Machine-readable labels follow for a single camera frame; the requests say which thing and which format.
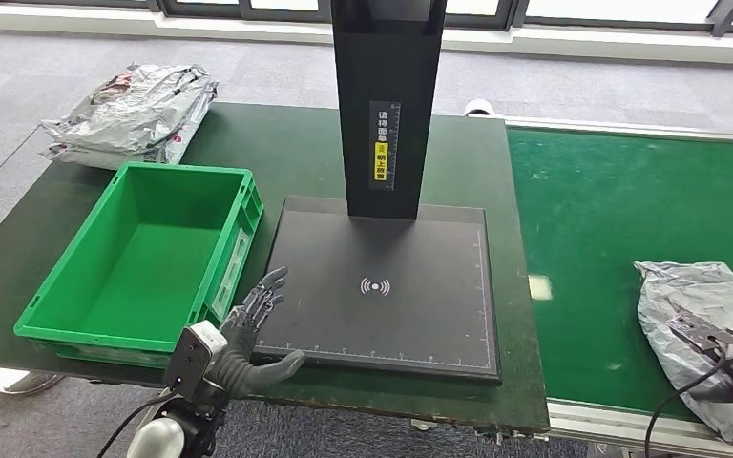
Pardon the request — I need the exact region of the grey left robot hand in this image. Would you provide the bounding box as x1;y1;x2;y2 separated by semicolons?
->
204;265;307;401

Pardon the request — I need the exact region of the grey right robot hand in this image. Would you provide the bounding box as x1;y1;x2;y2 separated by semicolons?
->
665;311;733;406

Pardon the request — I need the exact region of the grey-blue parcel bag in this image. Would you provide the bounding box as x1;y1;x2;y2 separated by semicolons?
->
634;260;733;450

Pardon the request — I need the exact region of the black inbound scanner machine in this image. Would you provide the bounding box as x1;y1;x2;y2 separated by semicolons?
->
253;0;502;385

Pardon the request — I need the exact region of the flat silver parcel bag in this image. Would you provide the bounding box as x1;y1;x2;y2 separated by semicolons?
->
40;82;220;172

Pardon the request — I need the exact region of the crumpled silver parcel bag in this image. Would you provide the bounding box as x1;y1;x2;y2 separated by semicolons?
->
40;61;220;153

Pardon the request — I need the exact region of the green plastic crate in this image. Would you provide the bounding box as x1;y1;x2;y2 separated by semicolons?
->
13;161;265;371

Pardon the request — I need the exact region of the round metal table foot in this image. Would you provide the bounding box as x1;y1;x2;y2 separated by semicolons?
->
0;367;66;397

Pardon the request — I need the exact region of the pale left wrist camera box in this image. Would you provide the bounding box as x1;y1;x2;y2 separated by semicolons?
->
163;320;229;396

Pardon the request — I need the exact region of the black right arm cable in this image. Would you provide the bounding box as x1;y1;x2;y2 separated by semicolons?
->
644;357;733;458

